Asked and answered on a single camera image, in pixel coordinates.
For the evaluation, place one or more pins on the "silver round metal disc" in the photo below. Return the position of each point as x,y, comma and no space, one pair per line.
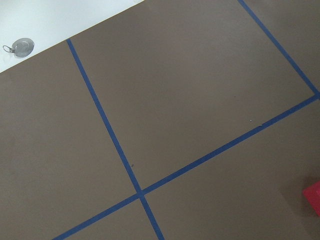
21,48

